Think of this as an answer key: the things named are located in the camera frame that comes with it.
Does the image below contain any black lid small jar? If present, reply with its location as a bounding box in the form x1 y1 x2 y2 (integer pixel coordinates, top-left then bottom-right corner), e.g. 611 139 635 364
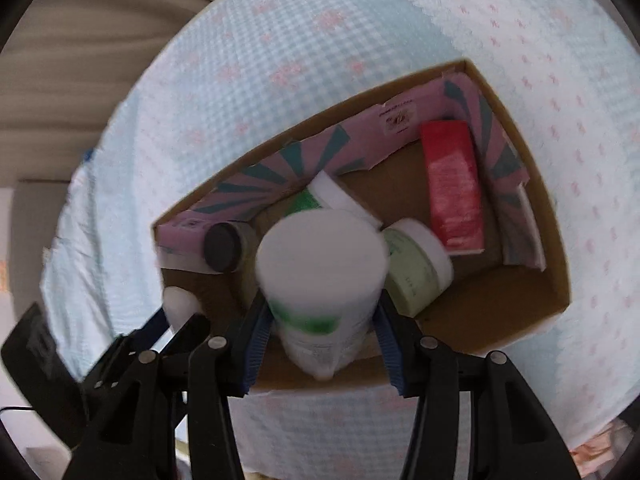
202 221 257 274

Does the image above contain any white medicine bottle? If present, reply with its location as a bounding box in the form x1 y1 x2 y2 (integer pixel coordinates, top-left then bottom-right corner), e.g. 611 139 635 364
255 209 388 380

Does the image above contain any pale green lid jar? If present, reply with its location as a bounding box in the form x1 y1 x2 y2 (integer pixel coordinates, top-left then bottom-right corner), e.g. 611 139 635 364
382 218 454 318

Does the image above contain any red marubi box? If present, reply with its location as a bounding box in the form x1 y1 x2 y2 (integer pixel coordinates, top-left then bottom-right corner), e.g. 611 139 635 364
419 120 485 256

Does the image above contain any white earbuds case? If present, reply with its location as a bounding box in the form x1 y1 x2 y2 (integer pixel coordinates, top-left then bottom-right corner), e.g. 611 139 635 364
163 286 202 333

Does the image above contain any open cardboard box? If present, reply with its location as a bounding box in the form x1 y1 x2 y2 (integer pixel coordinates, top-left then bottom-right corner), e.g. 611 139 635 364
150 58 573 395

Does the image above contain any light blue patterned bedsheet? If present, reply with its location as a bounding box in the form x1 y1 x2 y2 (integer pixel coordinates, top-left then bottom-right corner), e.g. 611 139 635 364
39 0 640 480

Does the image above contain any beige curtain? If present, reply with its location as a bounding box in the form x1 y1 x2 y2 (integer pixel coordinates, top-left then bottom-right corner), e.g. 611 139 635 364
1 0 213 188

